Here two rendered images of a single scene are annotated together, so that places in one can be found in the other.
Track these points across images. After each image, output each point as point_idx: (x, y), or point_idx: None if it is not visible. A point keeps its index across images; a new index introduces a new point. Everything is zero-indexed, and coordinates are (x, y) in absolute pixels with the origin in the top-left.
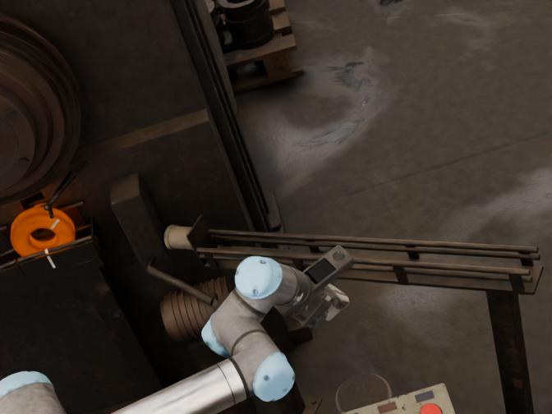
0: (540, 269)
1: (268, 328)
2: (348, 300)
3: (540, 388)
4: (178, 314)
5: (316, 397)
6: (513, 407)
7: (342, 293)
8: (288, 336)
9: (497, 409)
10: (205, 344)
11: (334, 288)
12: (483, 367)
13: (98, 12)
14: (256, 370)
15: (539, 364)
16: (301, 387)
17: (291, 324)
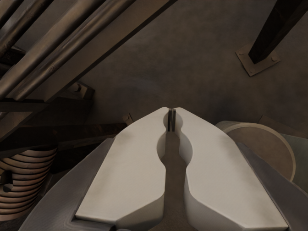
0: None
1: (74, 133)
2: (210, 124)
3: (219, 13)
4: (0, 210)
5: (126, 114)
6: (286, 29)
7: (164, 117)
8: (85, 101)
9: (210, 42)
10: (50, 184)
11: (148, 144)
12: (181, 29)
13: None
14: None
15: (206, 1)
16: (114, 116)
17: (79, 95)
